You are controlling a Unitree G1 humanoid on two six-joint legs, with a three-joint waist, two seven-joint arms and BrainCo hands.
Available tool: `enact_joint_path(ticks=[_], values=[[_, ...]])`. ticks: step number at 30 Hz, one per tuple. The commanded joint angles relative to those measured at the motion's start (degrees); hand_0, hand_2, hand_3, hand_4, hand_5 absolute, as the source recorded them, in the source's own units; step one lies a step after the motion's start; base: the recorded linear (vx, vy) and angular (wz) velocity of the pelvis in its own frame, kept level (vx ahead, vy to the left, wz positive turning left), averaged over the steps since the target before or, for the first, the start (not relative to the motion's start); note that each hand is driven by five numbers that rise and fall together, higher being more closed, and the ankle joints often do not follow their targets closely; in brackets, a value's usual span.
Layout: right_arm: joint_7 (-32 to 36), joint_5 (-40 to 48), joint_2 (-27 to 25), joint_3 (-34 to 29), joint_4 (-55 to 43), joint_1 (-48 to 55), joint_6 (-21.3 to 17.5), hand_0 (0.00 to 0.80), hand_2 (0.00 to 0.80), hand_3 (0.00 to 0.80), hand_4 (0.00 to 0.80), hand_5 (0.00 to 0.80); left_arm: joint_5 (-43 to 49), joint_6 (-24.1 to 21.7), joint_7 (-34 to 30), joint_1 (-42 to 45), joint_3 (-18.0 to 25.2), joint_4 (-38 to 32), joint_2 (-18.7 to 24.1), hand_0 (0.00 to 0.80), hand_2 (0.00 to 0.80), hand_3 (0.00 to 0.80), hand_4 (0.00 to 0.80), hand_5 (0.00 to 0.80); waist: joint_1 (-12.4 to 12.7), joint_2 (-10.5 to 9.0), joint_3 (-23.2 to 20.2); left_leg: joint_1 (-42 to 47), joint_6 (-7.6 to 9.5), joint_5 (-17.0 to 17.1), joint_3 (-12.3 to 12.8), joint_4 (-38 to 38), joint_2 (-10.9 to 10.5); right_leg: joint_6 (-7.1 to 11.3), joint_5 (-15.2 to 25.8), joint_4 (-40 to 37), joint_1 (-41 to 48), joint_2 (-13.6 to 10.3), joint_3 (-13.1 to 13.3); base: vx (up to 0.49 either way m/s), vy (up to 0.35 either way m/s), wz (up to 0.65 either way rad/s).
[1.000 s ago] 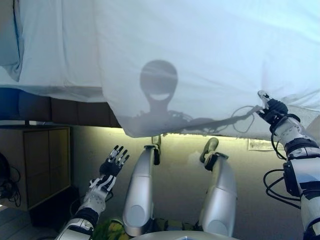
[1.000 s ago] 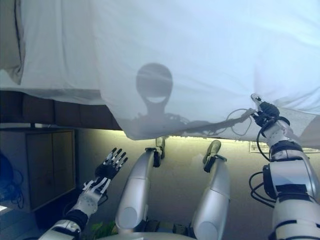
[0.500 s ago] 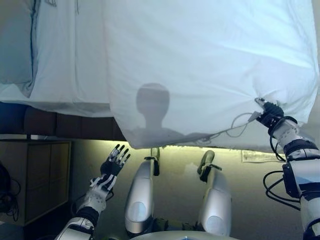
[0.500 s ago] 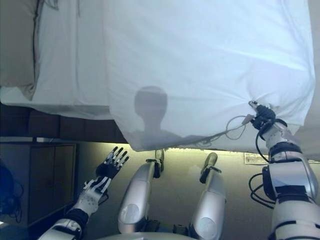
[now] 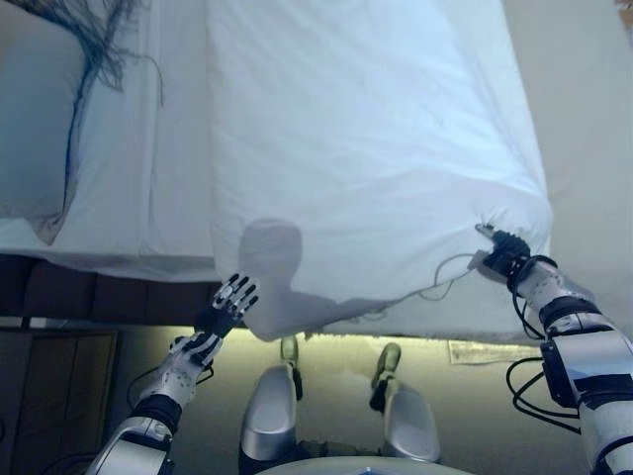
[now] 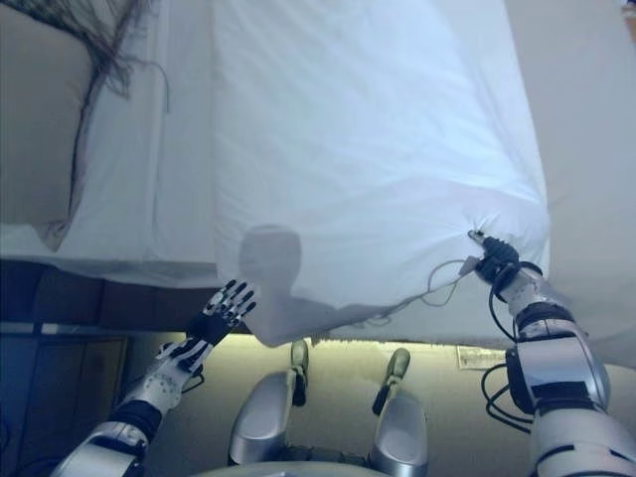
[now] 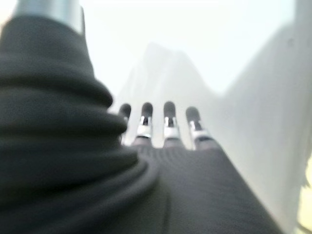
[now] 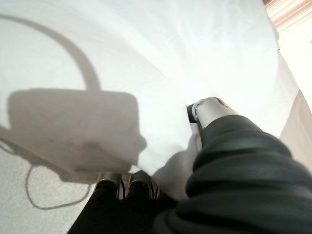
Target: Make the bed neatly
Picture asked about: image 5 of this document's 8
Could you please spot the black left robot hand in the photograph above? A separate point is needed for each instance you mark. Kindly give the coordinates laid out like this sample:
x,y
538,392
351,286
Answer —
x,y
225,316

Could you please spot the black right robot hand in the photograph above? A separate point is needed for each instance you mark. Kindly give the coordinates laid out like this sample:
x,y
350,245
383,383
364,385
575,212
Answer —
x,y
509,247

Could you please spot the white duvet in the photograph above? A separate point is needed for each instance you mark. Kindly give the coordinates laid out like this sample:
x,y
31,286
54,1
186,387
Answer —
x,y
356,148

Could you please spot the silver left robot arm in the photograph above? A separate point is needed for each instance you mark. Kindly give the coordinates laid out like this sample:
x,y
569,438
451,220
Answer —
x,y
168,381

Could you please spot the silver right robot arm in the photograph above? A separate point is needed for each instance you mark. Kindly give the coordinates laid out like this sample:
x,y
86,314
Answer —
x,y
588,346

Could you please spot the white bed sheet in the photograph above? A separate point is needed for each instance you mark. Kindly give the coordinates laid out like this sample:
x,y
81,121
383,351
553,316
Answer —
x,y
168,173

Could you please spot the silver left robot leg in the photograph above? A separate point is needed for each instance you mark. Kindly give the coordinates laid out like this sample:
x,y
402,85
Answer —
x,y
269,410

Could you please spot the silver robot leg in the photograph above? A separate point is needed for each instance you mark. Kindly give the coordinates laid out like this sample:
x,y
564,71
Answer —
x,y
408,420
269,410

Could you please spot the brown wooden bedside cabinet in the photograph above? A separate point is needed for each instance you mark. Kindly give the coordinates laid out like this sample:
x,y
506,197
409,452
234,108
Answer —
x,y
54,396

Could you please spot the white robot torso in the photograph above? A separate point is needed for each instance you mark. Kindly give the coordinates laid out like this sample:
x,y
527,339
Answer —
x,y
341,467

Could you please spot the silver right robot leg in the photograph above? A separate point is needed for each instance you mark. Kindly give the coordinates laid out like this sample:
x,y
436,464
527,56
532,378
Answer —
x,y
408,420

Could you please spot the large beige pillow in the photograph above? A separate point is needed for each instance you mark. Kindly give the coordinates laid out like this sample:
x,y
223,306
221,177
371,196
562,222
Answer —
x,y
34,123

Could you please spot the brown bed frame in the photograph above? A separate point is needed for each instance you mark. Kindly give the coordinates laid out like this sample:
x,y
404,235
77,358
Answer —
x,y
99,292

